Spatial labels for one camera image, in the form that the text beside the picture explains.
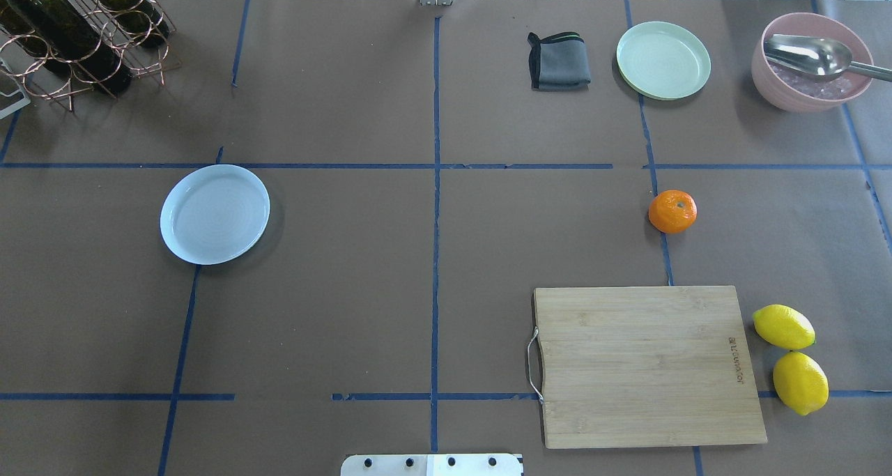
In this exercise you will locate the orange mandarin fruit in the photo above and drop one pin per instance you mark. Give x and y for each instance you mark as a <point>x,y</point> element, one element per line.
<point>672,211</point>

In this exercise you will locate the light blue plate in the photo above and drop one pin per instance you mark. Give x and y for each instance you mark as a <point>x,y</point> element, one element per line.
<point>215,214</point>

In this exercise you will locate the white metal mounting plate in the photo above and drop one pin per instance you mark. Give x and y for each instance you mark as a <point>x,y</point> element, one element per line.
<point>434,464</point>

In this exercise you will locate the light green plate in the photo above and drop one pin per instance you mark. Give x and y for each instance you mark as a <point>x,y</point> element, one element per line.
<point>663,61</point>

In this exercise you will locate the folded grey cloth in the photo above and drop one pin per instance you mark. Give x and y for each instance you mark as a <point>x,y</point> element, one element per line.
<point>558,62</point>

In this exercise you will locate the wooden cutting board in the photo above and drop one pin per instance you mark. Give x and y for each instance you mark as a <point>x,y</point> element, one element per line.
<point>645,366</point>

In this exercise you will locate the upper yellow lemon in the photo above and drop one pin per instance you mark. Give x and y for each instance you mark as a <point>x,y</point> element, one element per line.
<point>784,327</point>

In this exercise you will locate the yellow lemon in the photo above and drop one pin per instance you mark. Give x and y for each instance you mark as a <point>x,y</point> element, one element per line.
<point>800,383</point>
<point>784,327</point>

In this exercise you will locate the pink bowl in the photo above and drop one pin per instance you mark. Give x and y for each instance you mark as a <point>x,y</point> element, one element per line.
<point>796,92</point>

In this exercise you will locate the lower yellow lemon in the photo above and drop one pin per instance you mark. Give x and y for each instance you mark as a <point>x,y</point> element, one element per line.
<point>800,383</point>

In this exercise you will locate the large metal spoon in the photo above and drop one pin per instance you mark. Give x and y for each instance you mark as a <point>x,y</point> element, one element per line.
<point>820,57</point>

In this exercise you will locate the dark green wine bottle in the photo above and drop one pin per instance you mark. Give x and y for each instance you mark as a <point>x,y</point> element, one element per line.
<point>74,40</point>

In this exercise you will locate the copper wire bottle rack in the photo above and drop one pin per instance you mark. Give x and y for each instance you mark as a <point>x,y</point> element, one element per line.
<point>31,71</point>

